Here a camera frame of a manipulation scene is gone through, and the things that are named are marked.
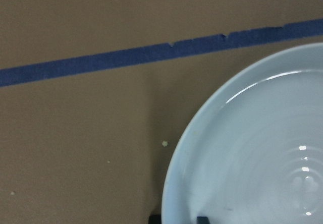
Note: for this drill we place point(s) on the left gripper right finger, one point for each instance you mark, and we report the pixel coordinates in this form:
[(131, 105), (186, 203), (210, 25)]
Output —
[(202, 220)]

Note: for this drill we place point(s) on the light blue plate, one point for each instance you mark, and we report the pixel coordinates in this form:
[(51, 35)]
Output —
[(253, 151)]

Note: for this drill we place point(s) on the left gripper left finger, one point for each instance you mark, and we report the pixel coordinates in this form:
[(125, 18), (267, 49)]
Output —
[(155, 219)]

